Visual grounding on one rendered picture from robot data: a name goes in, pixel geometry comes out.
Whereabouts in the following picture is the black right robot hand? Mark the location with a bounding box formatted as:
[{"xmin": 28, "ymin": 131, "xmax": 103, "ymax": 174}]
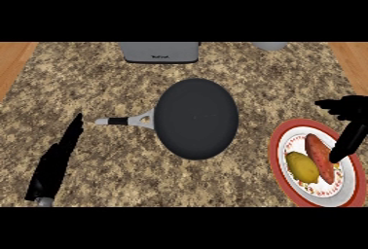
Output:
[{"xmin": 313, "ymin": 94, "xmax": 368, "ymax": 164}]

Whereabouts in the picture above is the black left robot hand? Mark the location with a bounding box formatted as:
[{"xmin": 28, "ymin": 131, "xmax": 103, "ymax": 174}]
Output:
[{"xmin": 25, "ymin": 112, "xmax": 84, "ymax": 202}]

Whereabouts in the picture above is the reddish brown sweet potato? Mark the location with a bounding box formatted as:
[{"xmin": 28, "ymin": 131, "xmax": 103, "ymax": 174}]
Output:
[{"xmin": 303, "ymin": 132, "xmax": 337, "ymax": 185}]

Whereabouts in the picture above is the red rimmed white plate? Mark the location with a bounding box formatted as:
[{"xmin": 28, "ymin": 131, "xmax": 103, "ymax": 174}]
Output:
[{"xmin": 267, "ymin": 118, "xmax": 368, "ymax": 208}]

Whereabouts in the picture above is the dark grey frying pan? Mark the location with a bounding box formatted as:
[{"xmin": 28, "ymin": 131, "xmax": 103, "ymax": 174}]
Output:
[{"xmin": 93, "ymin": 78, "xmax": 239, "ymax": 161}]

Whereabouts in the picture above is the yellow lemon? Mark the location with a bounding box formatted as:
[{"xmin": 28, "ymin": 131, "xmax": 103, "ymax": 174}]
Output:
[{"xmin": 285, "ymin": 151, "xmax": 320, "ymax": 185}]

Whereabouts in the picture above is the pale grey round container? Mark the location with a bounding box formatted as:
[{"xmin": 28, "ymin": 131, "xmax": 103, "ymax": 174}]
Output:
[{"xmin": 249, "ymin": 41, "xmax": 289, "ymax": 52}]

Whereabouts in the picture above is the grey rectangular appliance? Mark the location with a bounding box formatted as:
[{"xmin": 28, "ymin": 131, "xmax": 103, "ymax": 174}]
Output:
[{"xmin": 118, "ymin": 41, "xmax": 201, "ymax": 65}]

